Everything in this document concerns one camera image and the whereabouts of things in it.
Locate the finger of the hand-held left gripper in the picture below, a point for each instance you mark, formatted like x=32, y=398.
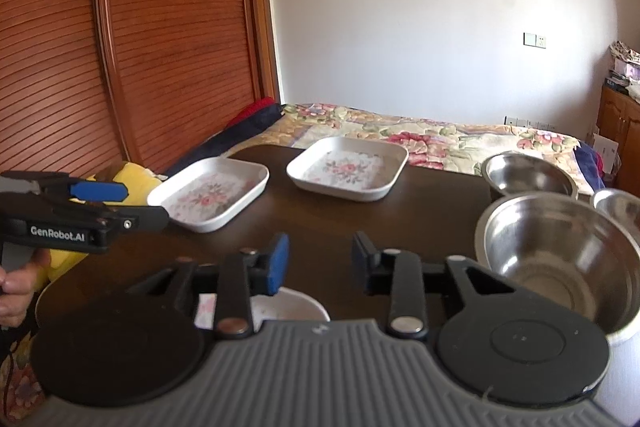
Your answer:
x=142, y=218
x=97, y=191

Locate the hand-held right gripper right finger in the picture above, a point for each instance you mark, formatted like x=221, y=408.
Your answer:
x=359, y=259

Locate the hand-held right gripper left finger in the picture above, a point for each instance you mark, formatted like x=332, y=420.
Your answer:
x=277, y=267

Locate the white floral square plate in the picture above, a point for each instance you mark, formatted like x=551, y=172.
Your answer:
x=295, y=307
x=210, y=199
x=350, y=169

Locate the large stainless steel bowl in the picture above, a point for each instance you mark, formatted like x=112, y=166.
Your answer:
x=545, y=252

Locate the person's left hand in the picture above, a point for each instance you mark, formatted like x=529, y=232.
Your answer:
x=15, y=299

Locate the yellow cushion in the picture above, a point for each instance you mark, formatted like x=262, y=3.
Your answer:
x=135, y=179

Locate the dark blue cloth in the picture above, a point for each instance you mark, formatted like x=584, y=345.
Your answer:
x=230, y=137

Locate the wooden louvered wardrobe door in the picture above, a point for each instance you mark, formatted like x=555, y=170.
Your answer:
x=180, y=32
x=45, y=57

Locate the floral bedspread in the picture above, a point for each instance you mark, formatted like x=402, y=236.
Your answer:
x=450, y=137

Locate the red cloth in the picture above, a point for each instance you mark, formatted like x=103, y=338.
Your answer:
x=255, y=109

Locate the floral cloth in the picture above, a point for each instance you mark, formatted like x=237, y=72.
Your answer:
x=20, y=392

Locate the wooden wardrobe side panel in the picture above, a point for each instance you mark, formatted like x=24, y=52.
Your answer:
x=260, y=7

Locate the navy blue blanket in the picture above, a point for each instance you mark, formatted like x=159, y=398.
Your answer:
x=590, y=167

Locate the cardboard box with white paper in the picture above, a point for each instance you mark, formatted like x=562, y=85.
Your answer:
x=607, y=154

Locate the wooden cabinet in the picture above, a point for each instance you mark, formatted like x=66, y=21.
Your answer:
x=622, y=132

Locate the purple box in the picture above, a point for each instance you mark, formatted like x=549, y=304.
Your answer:
x=627, y=69

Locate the row of wall sockets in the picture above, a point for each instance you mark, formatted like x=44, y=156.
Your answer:
x=530, y=123

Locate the white wall switch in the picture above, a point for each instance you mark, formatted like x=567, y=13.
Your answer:
x=529, y=39

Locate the white wall socket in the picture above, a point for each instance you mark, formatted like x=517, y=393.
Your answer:
x=541, y=40

